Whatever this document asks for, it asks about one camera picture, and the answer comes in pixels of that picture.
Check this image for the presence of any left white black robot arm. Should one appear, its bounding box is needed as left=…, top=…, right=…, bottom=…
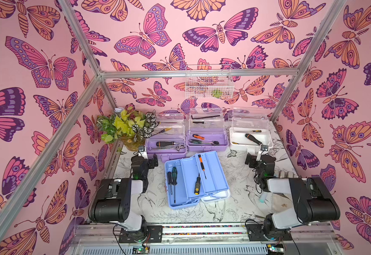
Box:
left=88, top=156, right=155, bottom=234

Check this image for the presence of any white wire basket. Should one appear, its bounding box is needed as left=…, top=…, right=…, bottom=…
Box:
left=184, top=69, right=234, bottom=100

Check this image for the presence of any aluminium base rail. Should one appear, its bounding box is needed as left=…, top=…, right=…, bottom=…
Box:
left=66, top=221, right=344, bottom=255

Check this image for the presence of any left purple toolbox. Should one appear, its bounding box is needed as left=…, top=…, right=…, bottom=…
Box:
left=145, top=112, right=187, bottom=162

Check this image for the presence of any orange precision screwdriver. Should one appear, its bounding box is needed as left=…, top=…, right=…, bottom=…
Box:
left=198, top=154, right=207, bottom=179

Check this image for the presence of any green handled screwdriver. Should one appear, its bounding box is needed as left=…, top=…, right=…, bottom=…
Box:
left=171, top=167, right=178, bottom=203

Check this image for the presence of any blue white toolbox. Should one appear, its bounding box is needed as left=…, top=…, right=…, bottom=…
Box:
left=164, top=151, right=231, bottom=210

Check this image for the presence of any black orange screwdriver in white box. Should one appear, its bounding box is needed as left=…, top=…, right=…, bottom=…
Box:
left=245, top=133, right=263, bottom=146

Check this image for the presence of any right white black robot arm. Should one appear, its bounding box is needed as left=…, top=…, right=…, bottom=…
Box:
left=245, top=153, right=341, bottom=240

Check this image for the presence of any black yellow screwdriver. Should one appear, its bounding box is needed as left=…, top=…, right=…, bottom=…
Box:
left=194, top=174, right=201, bottom=195

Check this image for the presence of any white clear-lid toolbox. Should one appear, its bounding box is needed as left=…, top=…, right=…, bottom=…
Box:
left=229, top=107, right=273, bottom=155

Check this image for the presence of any middle purple toolbox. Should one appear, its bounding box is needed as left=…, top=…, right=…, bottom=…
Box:
left=186, top=107, right=229, bottom=153

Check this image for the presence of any purple toolbox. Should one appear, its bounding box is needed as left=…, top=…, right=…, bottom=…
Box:
left=145, top=112, right=187, bottom=162
left=186, top=107, right=229, bottom=153

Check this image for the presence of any potted green plant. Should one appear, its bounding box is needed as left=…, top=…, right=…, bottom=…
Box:
left=96, top=108, right=159, bottom=151

